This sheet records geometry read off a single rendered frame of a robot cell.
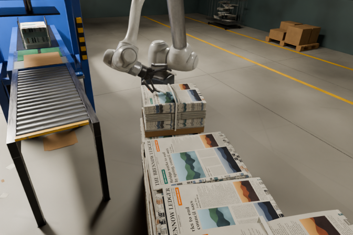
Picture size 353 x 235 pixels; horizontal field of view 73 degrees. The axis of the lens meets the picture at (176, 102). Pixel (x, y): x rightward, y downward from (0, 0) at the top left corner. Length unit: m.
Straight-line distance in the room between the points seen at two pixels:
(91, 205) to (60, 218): 0.24
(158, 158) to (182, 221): 0.29
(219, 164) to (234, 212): 0.22
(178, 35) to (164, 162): 0.94
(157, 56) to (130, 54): 0.65
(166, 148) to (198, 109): 0.47
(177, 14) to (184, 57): 0.31
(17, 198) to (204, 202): 1.96
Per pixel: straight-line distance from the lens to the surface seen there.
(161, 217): 0.83
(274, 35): 7.73
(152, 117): 1.42
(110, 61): 1.36
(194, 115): 1.47
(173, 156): 1.02
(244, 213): 0.87
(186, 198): 0.87
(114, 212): 2.20
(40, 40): 3.65
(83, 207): 2.29
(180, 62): 1.74
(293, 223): 0.61
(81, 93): 2.20
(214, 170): 0.98
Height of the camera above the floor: 1.74
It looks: 29 degrees down
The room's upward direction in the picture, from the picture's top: 2 degrees clockwise
